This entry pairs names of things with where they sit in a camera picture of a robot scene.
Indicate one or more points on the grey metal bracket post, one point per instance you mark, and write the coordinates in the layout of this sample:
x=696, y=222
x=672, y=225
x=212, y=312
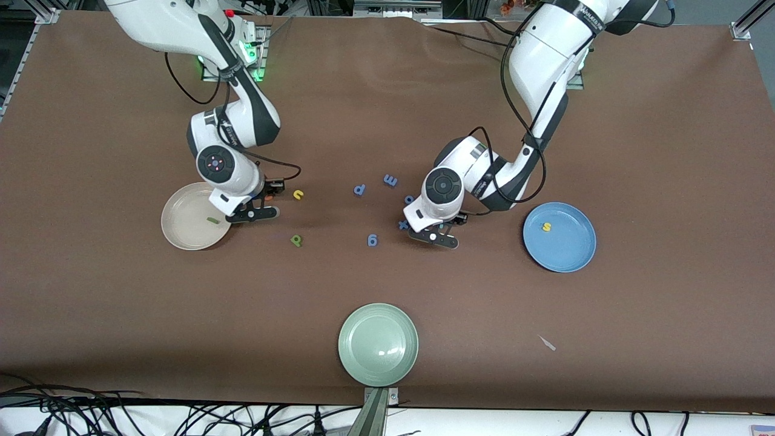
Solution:
x=374, y=418

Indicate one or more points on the beige brown plate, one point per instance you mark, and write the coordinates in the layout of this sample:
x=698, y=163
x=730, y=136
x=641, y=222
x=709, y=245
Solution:
x=187, y=224

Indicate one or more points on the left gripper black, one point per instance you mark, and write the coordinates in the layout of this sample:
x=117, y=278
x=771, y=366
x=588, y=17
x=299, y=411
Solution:
x=459, y=218

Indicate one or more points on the green foam letter p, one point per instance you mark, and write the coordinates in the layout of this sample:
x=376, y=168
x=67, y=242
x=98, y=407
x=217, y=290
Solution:
x=296, y=240

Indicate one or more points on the brown table cover sheet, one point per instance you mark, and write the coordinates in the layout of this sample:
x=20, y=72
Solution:
x=387, y=121

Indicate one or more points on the blue foam letter d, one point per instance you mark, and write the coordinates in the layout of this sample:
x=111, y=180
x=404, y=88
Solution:
x=359, y=190

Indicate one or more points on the aluminium frame rail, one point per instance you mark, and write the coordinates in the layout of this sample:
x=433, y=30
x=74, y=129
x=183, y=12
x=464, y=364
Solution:
x=45, y=15

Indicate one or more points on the orange flowers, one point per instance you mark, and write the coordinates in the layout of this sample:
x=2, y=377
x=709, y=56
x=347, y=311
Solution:
x=508, y=7

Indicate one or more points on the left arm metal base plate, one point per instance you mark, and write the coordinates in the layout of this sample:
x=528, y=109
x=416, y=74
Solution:
x=576, y=82

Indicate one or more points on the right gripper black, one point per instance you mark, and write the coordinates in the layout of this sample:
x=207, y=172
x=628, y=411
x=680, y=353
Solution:
x=272, y=189

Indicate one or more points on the blue plate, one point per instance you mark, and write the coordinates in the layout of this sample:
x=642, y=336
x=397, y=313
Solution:
x=563, y=248

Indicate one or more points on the mint green plate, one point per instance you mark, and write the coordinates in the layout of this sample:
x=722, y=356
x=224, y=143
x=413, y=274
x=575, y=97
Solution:
x=378, y=345

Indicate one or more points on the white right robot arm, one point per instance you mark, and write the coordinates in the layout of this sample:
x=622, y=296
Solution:
x=169, y=24

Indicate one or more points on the black aluminium frame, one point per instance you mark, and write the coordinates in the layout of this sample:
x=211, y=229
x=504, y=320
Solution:
x=393, y=7

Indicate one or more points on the aluminium corner bracket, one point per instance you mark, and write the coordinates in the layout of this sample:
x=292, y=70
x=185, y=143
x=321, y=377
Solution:
x=742, y=27

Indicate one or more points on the blue foam letter m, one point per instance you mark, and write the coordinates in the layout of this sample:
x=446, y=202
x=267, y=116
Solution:
x=390, y=180

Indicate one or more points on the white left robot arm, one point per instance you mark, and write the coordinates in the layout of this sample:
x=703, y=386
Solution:
x=545, y=54

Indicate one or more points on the white tape scrap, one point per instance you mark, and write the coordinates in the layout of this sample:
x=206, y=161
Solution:
x=547, y=343

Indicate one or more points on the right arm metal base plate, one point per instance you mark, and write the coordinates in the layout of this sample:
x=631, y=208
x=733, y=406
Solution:
x=261, y=60

